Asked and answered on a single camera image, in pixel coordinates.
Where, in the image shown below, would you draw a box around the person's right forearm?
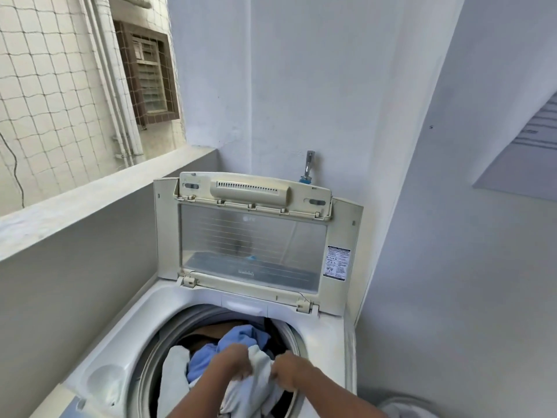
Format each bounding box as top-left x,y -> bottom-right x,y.
295,369 -> 388,418

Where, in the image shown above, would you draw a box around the white drain pipes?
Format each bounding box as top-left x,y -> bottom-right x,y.
80,0 -> 147,168

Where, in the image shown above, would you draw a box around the person's right hand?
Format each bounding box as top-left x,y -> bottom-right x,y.
269,350 -> 316,392

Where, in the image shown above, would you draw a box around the brown louvred window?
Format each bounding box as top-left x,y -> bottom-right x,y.
113,19 -> 182,129

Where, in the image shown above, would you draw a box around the printed white paper sheet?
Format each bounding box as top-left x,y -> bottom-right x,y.
472,92 -> 557,203

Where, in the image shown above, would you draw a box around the white clothes garment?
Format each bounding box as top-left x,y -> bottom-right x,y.
156,345 -> 192,418

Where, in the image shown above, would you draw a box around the white top-load washing machine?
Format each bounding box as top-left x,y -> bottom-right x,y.
30,171 -> 364,418

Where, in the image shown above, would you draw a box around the round white laundry basket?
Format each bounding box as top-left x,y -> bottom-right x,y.
376,395 -> 440,418

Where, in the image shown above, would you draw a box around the black hanging wall cable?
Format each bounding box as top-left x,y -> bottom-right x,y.
0,132 -> 25,210

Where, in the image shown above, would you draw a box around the brown garment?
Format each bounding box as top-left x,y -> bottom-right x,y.
189,320 -> 238,344

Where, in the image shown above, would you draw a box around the person's left hand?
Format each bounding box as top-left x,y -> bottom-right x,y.
219,343 -> 255,381

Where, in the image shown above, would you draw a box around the glass washing machine lid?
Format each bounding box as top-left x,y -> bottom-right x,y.
153,171 -> 364,318

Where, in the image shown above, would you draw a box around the safety net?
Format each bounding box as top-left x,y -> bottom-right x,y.
0,0 -> 186,214

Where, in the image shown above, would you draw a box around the person's left forearm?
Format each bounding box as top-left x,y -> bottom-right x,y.
165,369 -> 244,418

